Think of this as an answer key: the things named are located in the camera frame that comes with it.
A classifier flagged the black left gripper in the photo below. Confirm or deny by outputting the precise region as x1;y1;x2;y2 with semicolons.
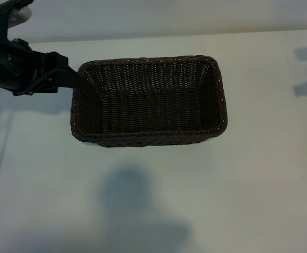
0;36;82;97

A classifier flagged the dark brown wicker basket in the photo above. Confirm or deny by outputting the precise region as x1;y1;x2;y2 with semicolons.
70;54;227;148

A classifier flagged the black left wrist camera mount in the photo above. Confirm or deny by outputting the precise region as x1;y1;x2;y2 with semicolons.
0;0;34;40

